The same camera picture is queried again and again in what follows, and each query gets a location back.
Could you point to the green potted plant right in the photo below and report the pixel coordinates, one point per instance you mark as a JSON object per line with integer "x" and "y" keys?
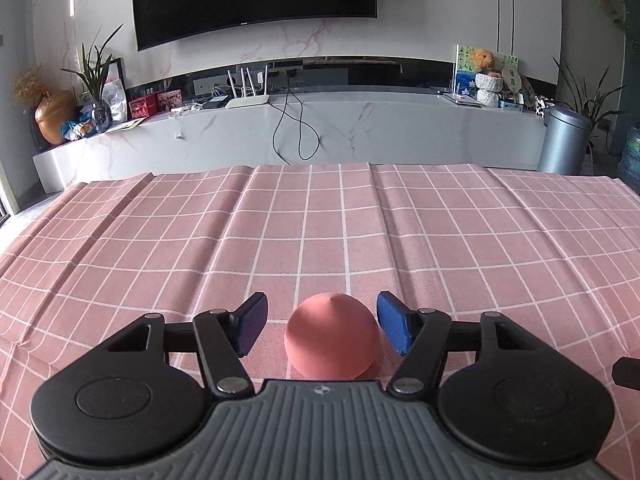
{"x": 589, "y": 104}

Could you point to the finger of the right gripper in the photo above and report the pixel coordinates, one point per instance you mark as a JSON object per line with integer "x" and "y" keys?
{"x": 626, "y": 373}

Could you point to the pink checkered tablecloth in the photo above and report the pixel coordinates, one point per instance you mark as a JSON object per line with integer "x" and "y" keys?
{"x": 558, "y": 255}

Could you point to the round paper fan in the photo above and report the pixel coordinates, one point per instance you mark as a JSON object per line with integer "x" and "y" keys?
{"x": 512, "y": 84}

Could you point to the white wifi router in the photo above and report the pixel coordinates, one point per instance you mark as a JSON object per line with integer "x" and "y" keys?
{"x": 253, "y": 90}

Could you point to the green potted plant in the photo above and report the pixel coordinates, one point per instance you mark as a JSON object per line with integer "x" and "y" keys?
{"x": 93, "y": 73}
{"x": 589, "y": 104}

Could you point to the white woven pot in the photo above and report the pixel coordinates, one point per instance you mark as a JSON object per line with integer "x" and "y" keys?
{"x": 488, "y": 89}

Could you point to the brown teddy bear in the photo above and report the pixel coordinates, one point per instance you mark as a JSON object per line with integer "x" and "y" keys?
{"x": 483, "y": 61}

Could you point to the red box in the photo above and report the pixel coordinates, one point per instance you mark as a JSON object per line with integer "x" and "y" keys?
{"x": 144, "y": 107}

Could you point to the white marble tv console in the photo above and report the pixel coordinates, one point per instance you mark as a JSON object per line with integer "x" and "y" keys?
{"x": 317, "y": 128}

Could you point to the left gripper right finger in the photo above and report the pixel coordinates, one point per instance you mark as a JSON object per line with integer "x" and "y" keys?
{"x": 426, "y": 337}

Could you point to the golden brown vase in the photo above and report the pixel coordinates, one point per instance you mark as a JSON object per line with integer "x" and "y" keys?
{"x": 52, "y": 113}

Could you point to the pink egg makeup sponge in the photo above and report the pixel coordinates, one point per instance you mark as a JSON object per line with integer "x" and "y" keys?
{"x": 332, "y": 336}

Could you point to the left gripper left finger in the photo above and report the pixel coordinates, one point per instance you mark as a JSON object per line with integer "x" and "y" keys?
{"x": 219, "y": 339}

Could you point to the black picture frame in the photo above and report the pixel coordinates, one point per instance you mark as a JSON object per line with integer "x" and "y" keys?
{"x": 114, "y": 92}

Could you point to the green potted plant left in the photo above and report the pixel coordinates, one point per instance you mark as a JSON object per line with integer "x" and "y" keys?
{"x": 93, "y": 73}

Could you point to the grey metal trash can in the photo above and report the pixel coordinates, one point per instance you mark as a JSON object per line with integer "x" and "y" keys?
{"x": 565, "y": 141}

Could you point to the picture book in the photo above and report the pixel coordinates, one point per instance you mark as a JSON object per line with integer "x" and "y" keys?
{"x": 464, "y": 73}

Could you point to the blue water bottle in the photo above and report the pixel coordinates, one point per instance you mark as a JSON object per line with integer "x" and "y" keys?
{"x": 628, "y": 169}

